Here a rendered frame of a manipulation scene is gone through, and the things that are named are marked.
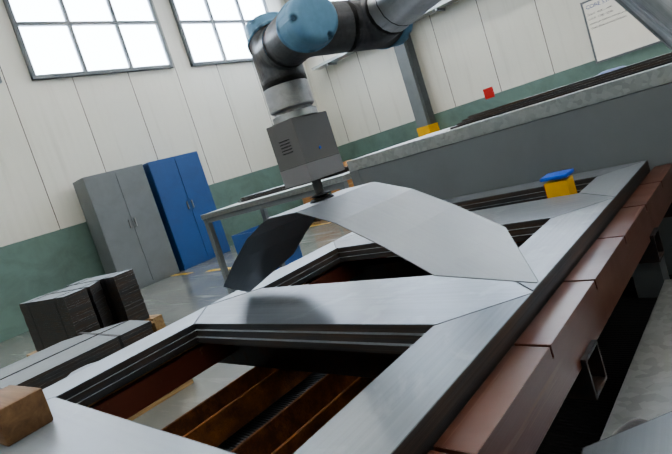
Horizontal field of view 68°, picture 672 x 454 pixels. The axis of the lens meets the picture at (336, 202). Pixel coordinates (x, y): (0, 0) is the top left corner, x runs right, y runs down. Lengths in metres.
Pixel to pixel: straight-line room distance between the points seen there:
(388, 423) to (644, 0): 0.36
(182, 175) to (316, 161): 8.57
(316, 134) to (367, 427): 0.48
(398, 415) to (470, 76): 10.11
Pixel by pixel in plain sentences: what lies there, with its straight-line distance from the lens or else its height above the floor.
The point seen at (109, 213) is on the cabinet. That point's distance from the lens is 8.67.
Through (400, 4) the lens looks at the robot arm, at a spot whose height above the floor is 1.25.
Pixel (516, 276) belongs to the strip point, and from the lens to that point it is 0.64.
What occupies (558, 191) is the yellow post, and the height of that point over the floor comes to 0.85.
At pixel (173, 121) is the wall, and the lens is 10.29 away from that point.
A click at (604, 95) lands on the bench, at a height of 1.02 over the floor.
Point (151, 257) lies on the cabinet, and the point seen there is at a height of 0.41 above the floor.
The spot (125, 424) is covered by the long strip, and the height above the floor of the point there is 0.85.
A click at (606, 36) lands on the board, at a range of 9.65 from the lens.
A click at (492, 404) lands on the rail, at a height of 0.83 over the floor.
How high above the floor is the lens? 1.08
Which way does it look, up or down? 5 degrees down
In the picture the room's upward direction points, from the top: 18 degrees counter-clockwise
